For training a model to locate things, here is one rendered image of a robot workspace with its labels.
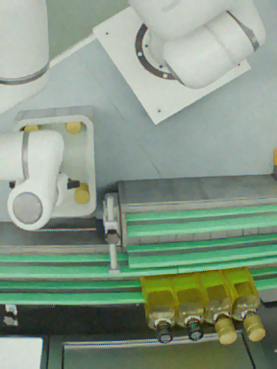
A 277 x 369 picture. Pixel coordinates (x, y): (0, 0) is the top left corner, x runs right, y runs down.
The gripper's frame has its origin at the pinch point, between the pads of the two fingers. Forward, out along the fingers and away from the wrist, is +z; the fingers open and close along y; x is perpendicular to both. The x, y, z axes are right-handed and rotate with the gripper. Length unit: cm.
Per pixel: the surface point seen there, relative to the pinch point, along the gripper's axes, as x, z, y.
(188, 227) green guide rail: -9.0, -4.7, 28.1
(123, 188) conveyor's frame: -3.6, 9.8, 16.2
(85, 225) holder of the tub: -12.4, 13.2, 7.5
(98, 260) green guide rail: -17.7, 2.3, 10.3
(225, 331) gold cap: -25.7, -21.0, 33.1
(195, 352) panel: -37.1, -8.0, 30.3
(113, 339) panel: -35.5, -2.6, 12.6
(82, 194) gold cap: -4.6, 8.7, 7.2
